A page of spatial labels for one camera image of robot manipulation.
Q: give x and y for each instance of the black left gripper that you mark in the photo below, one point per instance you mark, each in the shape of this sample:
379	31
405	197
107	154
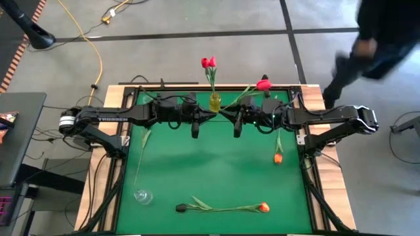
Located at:
190	113

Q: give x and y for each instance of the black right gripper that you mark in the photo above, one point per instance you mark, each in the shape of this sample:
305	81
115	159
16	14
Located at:
247	113

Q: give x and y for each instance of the red artificial tulip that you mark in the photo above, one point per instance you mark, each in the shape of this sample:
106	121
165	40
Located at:
212	61
264	85
205	63

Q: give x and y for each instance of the black artificial tulip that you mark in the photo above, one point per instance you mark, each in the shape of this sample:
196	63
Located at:
181	207
146	137

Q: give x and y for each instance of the orange artificial tulip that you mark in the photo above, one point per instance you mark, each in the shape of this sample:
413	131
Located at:
278	159
264	207

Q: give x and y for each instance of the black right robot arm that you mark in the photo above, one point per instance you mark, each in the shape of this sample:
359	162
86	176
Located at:
321	116

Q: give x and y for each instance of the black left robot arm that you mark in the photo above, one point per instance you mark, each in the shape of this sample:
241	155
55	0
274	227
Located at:
113	118

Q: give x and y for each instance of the yellow glass vase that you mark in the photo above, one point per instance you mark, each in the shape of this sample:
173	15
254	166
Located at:
215	104

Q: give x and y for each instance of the small round clear glass vase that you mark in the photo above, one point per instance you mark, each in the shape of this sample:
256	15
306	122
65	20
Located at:
143	197

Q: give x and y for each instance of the green table mat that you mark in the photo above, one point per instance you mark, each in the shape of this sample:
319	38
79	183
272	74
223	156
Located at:
213	170

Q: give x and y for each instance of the black desk base bar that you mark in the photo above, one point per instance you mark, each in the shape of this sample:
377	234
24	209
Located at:
49	178

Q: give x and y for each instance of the black stand leg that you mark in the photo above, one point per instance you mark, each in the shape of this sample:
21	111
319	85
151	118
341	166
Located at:
405	126

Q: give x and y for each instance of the person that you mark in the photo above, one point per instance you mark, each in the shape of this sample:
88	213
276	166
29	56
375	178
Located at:
387	19

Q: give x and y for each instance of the grey desk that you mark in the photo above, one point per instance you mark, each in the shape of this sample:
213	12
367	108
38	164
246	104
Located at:
23	137

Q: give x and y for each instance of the colourful snack bag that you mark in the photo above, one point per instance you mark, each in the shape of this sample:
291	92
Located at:
8	117

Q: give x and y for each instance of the black floor mat striped edge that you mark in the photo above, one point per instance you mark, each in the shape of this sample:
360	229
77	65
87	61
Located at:
8	55

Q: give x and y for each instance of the backlit keyboard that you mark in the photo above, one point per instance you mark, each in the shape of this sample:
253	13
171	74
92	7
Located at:
5	209

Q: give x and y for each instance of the black floor stand post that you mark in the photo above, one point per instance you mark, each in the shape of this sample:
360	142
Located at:
36	36

